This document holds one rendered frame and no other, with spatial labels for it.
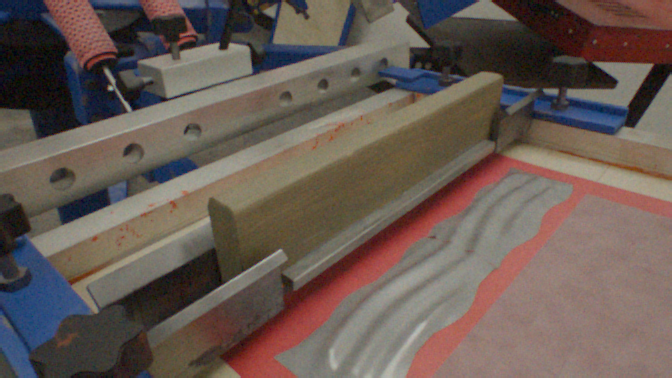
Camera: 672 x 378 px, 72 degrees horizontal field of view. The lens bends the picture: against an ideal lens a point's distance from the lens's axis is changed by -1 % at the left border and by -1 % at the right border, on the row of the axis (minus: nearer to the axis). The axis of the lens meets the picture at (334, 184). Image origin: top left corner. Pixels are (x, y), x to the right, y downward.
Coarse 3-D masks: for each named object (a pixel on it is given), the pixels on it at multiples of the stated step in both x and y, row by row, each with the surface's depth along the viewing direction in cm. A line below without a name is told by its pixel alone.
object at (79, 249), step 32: (384, 96) 67; (416, 96) 68; (320, 128) 57; (352, 128) 60; (544, 128) 57; (576, 128) 54; (224, 160) 50; (256, 160) 50; (288, 160) 53; (608, 160) 53; (640, 160) 51; (160, 192) 44; (192, 192) 44; (96, 224) 40; (128, 224) 40; (160, 224) 43; (64, 256) 37; (96, 256) 39
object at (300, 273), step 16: (480, 144) 50; (464, 160) 47; (480, 160) 49; (432, 176) 44; (448, 176) 44; (416, 192) 42; (432, 192) 43; (384, 208) 39; (400, 208) 39; (368, 224) 37; (384, 224) 38; (336, 240) 36; (352, 240) 36; (320, 256) 34; (336, 256) 35; (288, 272) 33; (304, 272) 32; (320, 272) 34
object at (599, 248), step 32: (512, 160) 55; (448, 192) 49; (576, 192) 48; (608, 192) 48; (416, 224) 44; (544, 224) 43; (576, 224) 43; (608, 224) 43; (640, 224) 43; (512, 256) 39; (544, 256) 39; (576, 256) 39; (608, 256) 39; (640, 256) 39; (544, 288) 36; (576, 288) 36; (608, 288) 36; (640, 288) 35; (640, 320) 33
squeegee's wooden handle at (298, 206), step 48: (432, 96) 44; (480, 96) 47; (336, 144) 35; (384, 144) 37; (432, 144) 43; (240, 192) 29; (288, 192) 31; (336, 192) 34; (384, 192) 39; (240, 240) 29; (288, 240) 32
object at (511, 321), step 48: (384, 240) 42; (336, 288) 37; (480, 288) 36; (528, 288) 36; (288, 336) 33; (432, 336) 32; (480, 336) 32; (528, 336) 32; (576, 336) 32; (624, 336) 31
